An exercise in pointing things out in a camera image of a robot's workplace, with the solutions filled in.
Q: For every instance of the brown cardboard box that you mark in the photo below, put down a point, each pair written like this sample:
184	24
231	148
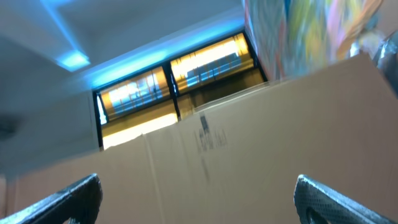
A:
238	162

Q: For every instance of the black framed window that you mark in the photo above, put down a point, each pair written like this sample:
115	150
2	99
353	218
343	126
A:
166	92

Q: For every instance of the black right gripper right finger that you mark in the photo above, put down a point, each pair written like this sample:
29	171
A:
316	202

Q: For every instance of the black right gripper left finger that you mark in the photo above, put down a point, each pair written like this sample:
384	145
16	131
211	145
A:
78	203

